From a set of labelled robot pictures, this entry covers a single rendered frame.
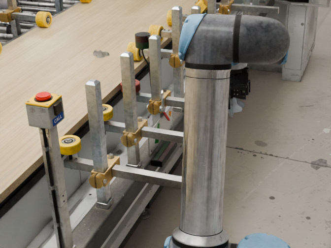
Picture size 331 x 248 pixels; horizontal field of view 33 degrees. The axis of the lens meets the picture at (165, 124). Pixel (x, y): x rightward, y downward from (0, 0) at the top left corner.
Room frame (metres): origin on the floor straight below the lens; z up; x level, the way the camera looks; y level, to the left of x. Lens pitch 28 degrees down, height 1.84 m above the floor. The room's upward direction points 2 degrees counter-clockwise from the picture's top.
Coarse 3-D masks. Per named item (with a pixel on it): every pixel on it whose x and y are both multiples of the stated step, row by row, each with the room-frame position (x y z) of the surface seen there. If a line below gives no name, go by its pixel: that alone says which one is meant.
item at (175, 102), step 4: (136, 96) 2.09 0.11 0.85; (140, 96) 2.08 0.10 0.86; (144, 96) 2.08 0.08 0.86; (148, 96) 2.07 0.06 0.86; (168, 96) 2.06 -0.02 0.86; (136, 100) 2.09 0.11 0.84; (140, 100) 2.08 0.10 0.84; (144, 100) 2.08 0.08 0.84; (148, 100) 2.07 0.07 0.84; (168, 100) 2.04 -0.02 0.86; (172, 100) 2.03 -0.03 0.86; (176, 100) 2.02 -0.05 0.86; (180, 100) 2.02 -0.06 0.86; (184, 100) 2.02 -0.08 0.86; (168, 104) 2.04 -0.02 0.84; (172, 104) 2.03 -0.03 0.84; (176, 104) 2.02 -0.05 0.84; (180, 104) 2.02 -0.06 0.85; (184, 104) 2.01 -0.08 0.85
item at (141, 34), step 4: (140, 32) 2.06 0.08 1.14; (144, 32) 2.06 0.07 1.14; (148, 32) 2.06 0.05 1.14; (140, 36) 2.02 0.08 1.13; (144, 36) 2.02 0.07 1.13; (148, 48) 2.02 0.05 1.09; (148, 52) 2.02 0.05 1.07; (144, 56) 2.04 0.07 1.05; (148, 64) 2.03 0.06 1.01; (148, 68) 2.03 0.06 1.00
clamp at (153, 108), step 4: (164, 92) 2.09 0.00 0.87; (168, 92) 2.08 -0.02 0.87; (164, 96) 2.04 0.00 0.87; (152, 100) 2.01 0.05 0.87; (156, 100) 2.01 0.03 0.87; (160, 100) 2.01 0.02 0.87; (164, 100) 2.03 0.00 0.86; (152, 104) 1.99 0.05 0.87; (156, 104) 1.98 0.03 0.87; (160, 104) 2.00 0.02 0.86; (164, 104) 2.03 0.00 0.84; (148, 108) 1.99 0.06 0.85; (152, 108) 1.99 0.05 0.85; (156, 108) 1.98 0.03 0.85; (152, 112) 1.99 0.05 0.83; (156, 112) 1.98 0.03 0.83; (160, 112) 2.00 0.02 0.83
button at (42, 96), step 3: (39, 93) 1.33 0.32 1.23; (42, 93) 1.33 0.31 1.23; (45, 93) 1.33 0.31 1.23; (48, 93) 1.33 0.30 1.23; (36, 96) 1.31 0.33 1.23; (39, 96) 1.31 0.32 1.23; (42, 96) 1.31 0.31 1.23; (45, 96) 1.31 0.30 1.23; (48, 96) 1.31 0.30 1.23; (36, 99) 1.31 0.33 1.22; (39, 99) 1.30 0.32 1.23; (42, 99) 1.30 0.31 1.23; (45, 99) 1.30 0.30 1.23
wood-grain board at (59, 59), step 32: (96, 0) 3.36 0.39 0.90; (128, 0) 3.34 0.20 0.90; (160, 0) 3.31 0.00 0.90; (192, 0) 3.29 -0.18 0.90; (32, 32) 2.81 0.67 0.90; (64, 32) 2.79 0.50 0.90; (96, 32) 2.77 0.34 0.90; (128, 32) 2.75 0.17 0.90; (0, 64) 2.38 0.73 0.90; (32, 64) 2.36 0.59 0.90; (64, 64) 2.35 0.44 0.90; (96, 64) 2.34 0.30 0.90; (0, 96) 2.03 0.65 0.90; (32, 96) 2.02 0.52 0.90; (64, 96) 2.01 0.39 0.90; (0, 128) 1.77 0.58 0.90; (32, 128) 1.76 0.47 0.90; (64, 128) 1.75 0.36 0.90; (0, 160) 1.55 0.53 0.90; (32, 160) 1.54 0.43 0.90; (0, 192) 1.37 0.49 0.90
